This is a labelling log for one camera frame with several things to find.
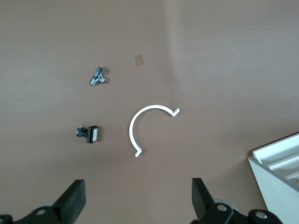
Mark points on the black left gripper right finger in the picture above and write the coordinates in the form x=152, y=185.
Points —
x=203, y=205

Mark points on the white drawer cabinet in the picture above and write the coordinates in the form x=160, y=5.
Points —
x=275, y=193

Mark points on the black push button white face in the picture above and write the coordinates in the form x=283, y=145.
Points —
x=92, y=135

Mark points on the chrome metal tee fitting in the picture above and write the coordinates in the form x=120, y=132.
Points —
x=98, y=77

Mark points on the brown square tape patch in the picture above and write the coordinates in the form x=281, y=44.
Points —
x=139, y=60

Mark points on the white curved plastic bracket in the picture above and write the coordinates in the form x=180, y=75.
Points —
x=131, y=131

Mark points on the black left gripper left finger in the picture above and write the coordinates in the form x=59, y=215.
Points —
x=67, y=205

